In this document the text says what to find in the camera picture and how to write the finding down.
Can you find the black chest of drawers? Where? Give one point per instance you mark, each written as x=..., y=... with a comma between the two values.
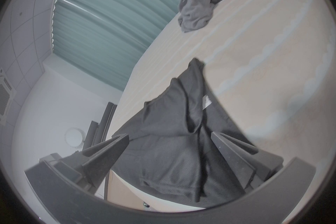
x=105, y=123

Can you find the black T-shirt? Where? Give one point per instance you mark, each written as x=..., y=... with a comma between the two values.
x=170, y=152

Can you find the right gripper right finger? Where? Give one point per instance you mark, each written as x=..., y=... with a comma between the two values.
x=244, y=162

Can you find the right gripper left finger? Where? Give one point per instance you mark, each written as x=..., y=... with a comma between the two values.
x=94, y=165

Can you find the round mirror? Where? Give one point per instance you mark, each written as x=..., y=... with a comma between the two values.
x=74, y=137

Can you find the bed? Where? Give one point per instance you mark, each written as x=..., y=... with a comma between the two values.
x=262, y=60

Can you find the grey garment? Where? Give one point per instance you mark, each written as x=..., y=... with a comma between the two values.
x=196, y=10

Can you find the ceiling air conditioner vent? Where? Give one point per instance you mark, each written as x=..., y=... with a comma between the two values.
x=5, y=99

